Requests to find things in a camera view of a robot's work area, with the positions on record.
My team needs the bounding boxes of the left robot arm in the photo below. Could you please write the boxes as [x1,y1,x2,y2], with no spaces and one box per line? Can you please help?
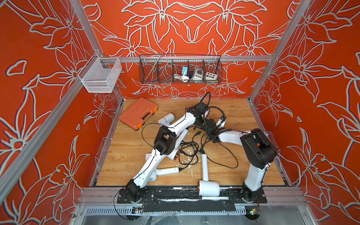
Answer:
[125,102,209,200]

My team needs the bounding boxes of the aluminium frame post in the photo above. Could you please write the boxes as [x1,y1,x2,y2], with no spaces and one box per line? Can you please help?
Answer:
[70,0,104,57]

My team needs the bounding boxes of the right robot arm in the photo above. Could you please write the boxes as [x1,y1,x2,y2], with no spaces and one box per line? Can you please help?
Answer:
[205,120,277,203]

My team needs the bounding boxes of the blue small box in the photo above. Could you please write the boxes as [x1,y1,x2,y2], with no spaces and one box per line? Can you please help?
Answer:
[181,67,188,77]

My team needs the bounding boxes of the white hair dryer front left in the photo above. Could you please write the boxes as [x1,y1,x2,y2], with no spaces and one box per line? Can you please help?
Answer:
[146,167,180,182]

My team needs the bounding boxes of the black dryer power cables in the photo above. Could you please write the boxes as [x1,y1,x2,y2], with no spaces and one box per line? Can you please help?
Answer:
[175,125,240,171]

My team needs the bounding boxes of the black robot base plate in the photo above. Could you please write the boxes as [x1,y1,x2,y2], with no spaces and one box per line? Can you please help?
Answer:
[116,186,268,204]

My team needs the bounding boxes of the orange plastic tool case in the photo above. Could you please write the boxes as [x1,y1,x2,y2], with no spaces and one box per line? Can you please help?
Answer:
[119,97,158,130]

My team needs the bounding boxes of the black wire wall basket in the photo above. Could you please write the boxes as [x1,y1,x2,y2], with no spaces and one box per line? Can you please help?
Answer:
[139,53,223,84]

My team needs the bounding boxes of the white socket cube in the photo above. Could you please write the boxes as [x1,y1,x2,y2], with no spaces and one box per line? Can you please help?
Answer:
[205,72,218,83]

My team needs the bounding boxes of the white adapter box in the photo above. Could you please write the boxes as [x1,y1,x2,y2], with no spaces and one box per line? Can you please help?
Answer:
[192,67,203,81]

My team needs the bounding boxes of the white hair dryer front right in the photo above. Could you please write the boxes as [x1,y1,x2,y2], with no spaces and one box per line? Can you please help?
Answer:
[197,154,220,197]

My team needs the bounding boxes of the white hair dryer middle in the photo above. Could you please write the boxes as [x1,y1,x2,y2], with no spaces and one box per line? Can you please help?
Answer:
[166,129,188,161]

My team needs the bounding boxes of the clear plastic wall bin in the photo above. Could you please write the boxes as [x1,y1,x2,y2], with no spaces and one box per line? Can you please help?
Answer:
[78,53,122,93]

